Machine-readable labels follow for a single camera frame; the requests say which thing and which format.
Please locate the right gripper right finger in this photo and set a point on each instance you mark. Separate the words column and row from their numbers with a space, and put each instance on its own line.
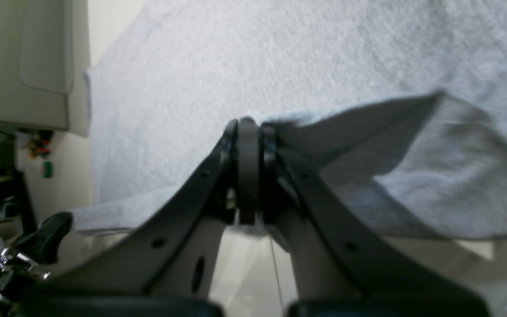
column 341, row 267

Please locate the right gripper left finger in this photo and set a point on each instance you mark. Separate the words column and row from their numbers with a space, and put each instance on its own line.
column 165, row 268

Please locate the grey T-shirt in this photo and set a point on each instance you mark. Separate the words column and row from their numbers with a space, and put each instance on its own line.
column 400, row 104

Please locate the left white bin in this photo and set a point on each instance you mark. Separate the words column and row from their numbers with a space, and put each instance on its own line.
column 44, row 52

